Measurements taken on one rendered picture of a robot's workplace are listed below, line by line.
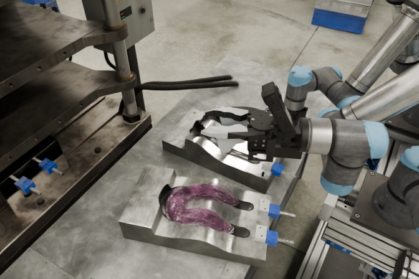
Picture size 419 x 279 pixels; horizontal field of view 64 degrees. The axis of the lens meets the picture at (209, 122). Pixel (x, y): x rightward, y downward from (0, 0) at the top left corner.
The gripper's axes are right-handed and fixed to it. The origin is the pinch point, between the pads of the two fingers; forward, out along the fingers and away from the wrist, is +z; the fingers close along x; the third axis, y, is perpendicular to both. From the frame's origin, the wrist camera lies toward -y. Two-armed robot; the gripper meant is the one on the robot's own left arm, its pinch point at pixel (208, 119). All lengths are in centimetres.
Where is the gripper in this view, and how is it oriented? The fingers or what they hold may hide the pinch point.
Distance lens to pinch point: 70.0
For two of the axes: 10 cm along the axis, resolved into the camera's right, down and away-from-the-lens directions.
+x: 1.1, -5.6, 8.2
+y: -0.1, 8.3, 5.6
